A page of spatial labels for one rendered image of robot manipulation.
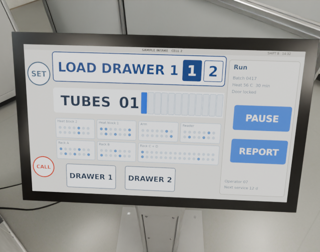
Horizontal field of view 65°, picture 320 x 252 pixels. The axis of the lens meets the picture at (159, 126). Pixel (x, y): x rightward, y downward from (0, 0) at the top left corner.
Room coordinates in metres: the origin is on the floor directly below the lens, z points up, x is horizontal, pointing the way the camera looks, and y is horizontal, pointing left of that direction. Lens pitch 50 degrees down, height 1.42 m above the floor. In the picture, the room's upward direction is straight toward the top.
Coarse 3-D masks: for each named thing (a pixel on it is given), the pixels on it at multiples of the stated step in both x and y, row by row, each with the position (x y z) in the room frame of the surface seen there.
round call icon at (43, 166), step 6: (36, 156) 0.25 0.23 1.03; (42, 156) 0.25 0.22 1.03; (48, 156) 0.25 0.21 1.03; (54, 156) 0.25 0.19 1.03; (36, 162) 0.25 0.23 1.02; (42, 162) 0.25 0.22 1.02; (48, 162) 0.25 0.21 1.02; (54, 162) 0.25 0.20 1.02; (36, 168) 0.24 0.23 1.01; (42, 168) 0.24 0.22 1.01; (48, 168) 0.24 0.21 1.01; (54, 168) 0.24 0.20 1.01; (36, 174) 0.23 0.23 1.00; (42, 174) 0.23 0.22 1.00; (48, 174) 0.23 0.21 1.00; (54, 174) 0.23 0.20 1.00
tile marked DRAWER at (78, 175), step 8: (72, 168) 0.24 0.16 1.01; (80, 168) 0.24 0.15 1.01; (88, 168) 0.24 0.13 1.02; (96, 168) 0.24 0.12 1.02; (104, 168) 0.24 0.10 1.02; (112, 168) 0.24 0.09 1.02; (72, 176) 0.23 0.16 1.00; (80, 176) 0.23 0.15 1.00; (88, 176) 0.23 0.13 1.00; (96, 176) 0.23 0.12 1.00; (104, 176) 0.23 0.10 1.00; (112, 176) 0.23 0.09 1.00; (72, 184) 0.22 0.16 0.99; (80, 184) 0.22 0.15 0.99; (88, 184) 0.22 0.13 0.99; (96, 184) 0.22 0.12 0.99; (104, 184) 0.22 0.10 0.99; (112, 184) 0.22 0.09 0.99
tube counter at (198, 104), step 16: (128, 96) 0.32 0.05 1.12; (144, 96) 0.32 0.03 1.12; (160, 96) 0.32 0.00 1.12; (176, 96) 0.32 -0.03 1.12; (192, 96) 0.32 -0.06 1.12; (208, 96) 0.32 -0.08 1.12; (128, 112) 0.30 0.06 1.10; (144, 112) 0.30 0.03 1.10; (160, 112) 0.30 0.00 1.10; (176, 112) 0.30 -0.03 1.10; (192, 112) 0.30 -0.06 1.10; (208, 112) 0.30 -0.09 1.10
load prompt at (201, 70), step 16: (64, 64) 0.36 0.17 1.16; (80, 64) 0.36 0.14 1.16; (96, 64) 0.36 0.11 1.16; (112, 64) 0.36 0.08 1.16; (128, 64) 0.36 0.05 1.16; (144, 64) 0.36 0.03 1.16; (160, 64) 0.35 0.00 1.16; (176, 64) 0.35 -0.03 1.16; (192, 64) 0.35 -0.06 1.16; (208, 64) 0.35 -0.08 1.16; (224, 64) 0.35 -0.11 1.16; (64, 80) 0.34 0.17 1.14; (80, 80) 0.34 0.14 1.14; (96, 80) 0.34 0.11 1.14; (112, 80) 0.34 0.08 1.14; (128, 80) 0.34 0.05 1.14; (144, 80) 0.34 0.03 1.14; (160, 80) 0.34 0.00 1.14; (176, 80) 0.34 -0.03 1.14; (192, 80) 0.34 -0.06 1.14; (208, 80) 0.33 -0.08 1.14; (224, 80) 0.33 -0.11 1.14
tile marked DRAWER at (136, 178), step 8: (128, 168) 0.24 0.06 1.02; (136, 168) 0.24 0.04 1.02; (144, 168) 0.24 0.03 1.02; (152, 168) 0.24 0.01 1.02; (160, 168) 0.23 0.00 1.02; (168, 168) 0.23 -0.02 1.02; (128, 176) 0.23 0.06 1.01; (136, 176) 0.23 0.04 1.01; (144, 176) 0.23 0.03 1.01; (152, 176) 0.23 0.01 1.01; (160, 176) 0.22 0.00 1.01; (168, 176) 0.22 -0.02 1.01; (128, 184) 0.22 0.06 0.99; (136, 184) 0.22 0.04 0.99; (144, 184) 0.22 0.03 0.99; (152, 184) 0.22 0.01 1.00; (160, 184) 0.21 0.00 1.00; (168, 184) 0.21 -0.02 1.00
